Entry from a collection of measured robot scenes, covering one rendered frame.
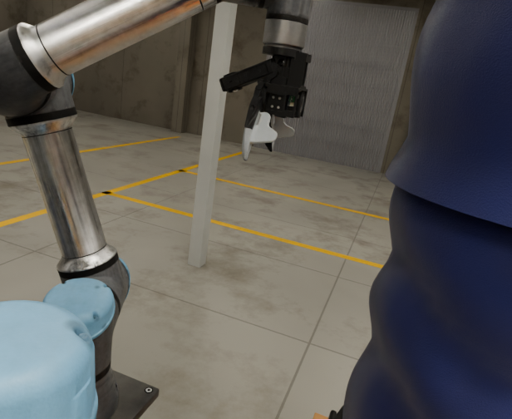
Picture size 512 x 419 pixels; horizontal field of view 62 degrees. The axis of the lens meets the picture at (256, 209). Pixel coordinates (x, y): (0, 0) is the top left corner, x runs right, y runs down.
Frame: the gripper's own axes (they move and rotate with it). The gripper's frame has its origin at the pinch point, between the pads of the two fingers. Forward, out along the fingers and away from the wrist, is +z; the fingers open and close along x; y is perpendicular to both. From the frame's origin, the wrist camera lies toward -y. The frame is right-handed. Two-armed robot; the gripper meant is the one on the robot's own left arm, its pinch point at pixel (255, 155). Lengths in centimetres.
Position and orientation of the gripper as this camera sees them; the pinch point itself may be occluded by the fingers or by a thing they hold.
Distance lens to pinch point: 83.6
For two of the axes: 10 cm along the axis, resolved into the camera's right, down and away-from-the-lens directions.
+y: 9.3, 2.3, -2.9
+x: 3.4, -2.3, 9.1
